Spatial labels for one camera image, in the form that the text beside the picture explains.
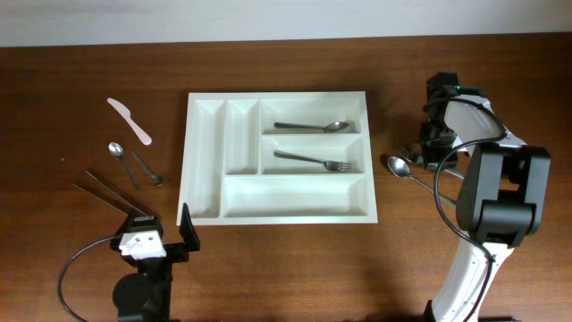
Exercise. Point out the steel fork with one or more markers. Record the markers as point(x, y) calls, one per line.
point(332, 166)
point(417, 159)

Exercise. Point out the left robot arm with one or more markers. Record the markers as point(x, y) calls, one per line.
point(146, 294)

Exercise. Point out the steel tweezers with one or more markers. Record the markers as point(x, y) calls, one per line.
point(109, 194)

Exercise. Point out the steel tablespoon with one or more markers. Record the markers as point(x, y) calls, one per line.
point(400, 169)
point(331, 127)

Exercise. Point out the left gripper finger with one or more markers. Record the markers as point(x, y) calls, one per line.
point(187, 230)
point(137, 220)

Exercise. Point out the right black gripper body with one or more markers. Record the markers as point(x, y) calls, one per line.
point(434, 149)

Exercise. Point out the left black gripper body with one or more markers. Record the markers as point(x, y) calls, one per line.
point(174, 254)

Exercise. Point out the small dark teaspoon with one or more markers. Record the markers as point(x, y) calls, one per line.
point(155, 179)

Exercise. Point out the pink plastic knife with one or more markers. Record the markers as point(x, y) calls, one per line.
point(125, 113)

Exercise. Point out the white plastic cutlery tray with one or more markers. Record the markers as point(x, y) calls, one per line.
point(230, 176)

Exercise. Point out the small steel teaspoon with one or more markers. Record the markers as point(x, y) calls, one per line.
point(117, 152)

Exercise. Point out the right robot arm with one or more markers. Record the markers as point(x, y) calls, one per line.
point(501, 197)

